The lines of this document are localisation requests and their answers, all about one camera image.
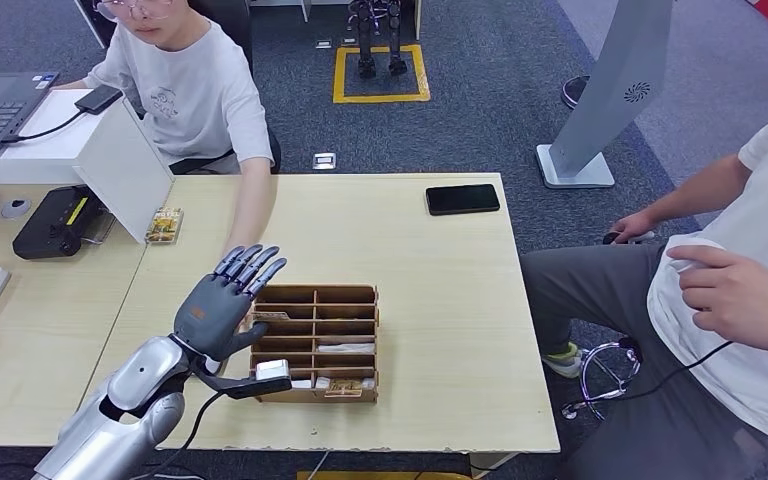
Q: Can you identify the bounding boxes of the operator person's right hand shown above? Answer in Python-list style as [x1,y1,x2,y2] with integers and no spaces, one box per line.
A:
[609,210,657,245]

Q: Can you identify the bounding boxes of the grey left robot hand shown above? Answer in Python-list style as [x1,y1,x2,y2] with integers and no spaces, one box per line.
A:
[171,244,289,364]

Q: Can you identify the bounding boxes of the operator person's left hand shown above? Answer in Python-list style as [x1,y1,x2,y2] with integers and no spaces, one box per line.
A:
[665,245,768,356]

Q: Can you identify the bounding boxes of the black handheld controller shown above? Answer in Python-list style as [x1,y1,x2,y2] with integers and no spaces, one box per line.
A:
[602,230,657,246]

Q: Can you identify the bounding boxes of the stack of hotel cards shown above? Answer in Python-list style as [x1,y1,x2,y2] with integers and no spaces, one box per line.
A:
[144,206,185,246]

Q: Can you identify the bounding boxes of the operator person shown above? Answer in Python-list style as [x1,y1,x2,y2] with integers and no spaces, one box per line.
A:
[519,92,768,480]

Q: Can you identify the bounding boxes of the wooden slotted card organizer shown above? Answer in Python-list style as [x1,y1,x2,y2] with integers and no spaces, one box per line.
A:
[249,284,381,405]

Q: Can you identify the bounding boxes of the guest person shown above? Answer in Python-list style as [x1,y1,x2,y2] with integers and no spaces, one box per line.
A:
[0,0,278,263]

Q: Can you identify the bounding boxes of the chrome stool base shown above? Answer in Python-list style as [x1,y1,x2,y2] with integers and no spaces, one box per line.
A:
[561,337,644,423]

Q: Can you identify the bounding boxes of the black power adapter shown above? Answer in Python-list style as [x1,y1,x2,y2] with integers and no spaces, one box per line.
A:
[73,84,124,117]

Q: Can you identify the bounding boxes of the grey kiosk stand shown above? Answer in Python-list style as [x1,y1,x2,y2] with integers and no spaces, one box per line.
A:
[536,0,677,190]

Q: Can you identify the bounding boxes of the black shoe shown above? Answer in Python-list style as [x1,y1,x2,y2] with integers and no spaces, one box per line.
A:
[560,74,591,109]

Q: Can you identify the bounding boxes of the small round grey puck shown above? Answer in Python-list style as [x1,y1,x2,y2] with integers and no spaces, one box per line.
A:
[0,197,32,221]

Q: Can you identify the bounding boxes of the black office chair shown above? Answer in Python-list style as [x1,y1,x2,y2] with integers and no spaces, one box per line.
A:
[168,0,283,176]

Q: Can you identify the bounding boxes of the operator's pale green shoe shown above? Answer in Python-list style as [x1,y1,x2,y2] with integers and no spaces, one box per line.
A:
[541,341,584,380]

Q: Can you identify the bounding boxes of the white desk partition box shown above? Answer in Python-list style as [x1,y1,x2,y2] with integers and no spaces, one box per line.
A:
[0,87,175,247]

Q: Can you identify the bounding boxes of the black smartphone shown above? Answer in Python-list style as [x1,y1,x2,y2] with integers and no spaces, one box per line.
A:
[424,183,502,217]

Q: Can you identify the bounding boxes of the black desktop device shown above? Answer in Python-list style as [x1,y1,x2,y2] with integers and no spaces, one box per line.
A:
[11,185,104,261]

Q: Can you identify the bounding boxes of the yellow floor tape square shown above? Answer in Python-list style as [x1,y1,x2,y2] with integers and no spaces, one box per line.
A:
[332,43,432,105]

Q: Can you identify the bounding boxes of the standing humanoid robot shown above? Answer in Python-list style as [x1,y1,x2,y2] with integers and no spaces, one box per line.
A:
[347,0,410,77]

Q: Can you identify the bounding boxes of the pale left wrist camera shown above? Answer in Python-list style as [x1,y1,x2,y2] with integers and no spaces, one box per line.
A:
[193,358,294,401]

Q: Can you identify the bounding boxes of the black controller cable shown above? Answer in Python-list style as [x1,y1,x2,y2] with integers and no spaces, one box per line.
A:
[619,339,736,402]

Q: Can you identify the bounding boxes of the black adapter cable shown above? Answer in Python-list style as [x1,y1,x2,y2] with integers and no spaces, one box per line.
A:
[0,109,87,146]

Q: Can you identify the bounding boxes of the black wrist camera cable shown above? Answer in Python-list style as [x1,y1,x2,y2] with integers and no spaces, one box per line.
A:
[128,390,226,480]

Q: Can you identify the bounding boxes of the metal wire stand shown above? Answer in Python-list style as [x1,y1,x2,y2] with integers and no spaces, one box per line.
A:
[82,210,118,246]

